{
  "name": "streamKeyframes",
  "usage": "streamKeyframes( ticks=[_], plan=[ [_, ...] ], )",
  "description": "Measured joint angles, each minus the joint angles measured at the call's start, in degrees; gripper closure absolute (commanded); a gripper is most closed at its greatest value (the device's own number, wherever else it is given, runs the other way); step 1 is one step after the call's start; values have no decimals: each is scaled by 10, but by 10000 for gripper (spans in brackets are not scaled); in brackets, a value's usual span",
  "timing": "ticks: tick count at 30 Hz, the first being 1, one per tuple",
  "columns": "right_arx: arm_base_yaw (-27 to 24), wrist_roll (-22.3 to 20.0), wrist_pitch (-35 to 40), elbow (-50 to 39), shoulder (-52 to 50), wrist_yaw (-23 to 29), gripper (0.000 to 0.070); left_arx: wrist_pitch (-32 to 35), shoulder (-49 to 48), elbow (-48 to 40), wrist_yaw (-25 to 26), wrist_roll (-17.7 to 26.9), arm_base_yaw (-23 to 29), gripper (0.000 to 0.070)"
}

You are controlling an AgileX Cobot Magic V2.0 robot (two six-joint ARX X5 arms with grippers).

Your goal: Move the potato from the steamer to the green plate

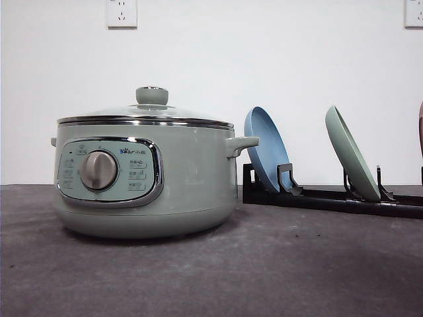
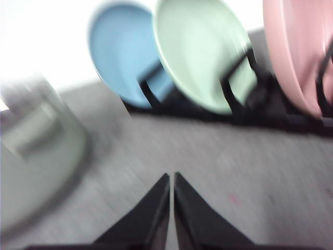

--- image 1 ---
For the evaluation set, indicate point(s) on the black plate rack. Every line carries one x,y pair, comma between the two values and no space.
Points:
255,192

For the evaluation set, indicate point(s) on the white wall socket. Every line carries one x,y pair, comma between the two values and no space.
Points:
121,15
412,15

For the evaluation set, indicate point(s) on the white wall socket right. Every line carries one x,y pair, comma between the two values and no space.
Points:
412,15

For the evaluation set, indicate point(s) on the white wall socket left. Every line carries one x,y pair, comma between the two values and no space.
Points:
121,15

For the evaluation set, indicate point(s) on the glass lid with green knob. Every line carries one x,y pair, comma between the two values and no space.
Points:
152,109

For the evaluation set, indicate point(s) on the green electric steamer pot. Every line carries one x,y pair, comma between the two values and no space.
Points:
146,179

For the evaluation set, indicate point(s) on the maroon plate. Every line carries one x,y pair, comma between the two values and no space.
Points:
420,129

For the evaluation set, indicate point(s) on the green plate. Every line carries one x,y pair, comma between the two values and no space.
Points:
349,150

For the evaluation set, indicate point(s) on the blue plate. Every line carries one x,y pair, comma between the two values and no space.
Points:
271,150

